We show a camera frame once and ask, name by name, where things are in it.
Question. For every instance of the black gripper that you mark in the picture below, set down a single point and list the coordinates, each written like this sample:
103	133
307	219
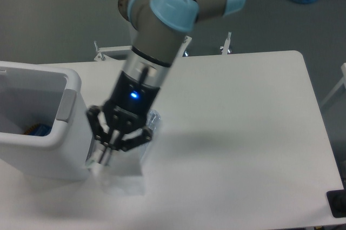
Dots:
125	111

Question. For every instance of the clear plastic bottle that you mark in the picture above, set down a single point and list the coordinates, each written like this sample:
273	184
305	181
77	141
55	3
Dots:
153	122

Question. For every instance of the white plastic pouch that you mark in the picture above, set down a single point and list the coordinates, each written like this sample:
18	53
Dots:
117	173

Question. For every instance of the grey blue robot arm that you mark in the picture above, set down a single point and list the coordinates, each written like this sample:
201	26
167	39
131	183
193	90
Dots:
162	26

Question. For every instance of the blue trash inside can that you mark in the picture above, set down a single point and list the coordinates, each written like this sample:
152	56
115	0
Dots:
40	130

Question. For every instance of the white plastic trash can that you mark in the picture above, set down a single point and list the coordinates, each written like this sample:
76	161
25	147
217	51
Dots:
38	94

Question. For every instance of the black device at table edge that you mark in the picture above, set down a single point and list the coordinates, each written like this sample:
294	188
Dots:
336	200

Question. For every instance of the white base foot bracket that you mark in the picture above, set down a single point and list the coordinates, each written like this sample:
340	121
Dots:
120	52

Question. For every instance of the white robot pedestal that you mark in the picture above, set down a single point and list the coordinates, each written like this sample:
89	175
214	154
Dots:
123	10

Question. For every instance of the white frame right edge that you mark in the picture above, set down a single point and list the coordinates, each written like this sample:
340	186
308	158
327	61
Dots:
335	93

